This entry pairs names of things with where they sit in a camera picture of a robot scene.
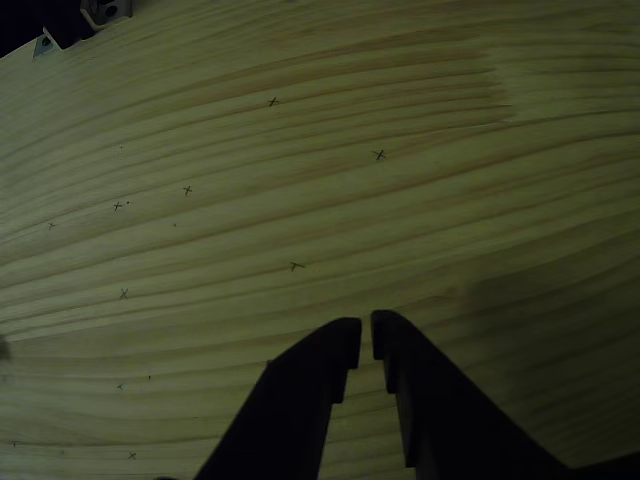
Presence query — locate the metal bracket with screws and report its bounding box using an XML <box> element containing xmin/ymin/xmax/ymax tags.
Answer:
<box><xmin>32</xmin><ymin>0</ymin><xmax>134</xmax><ymax>62</ymax></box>

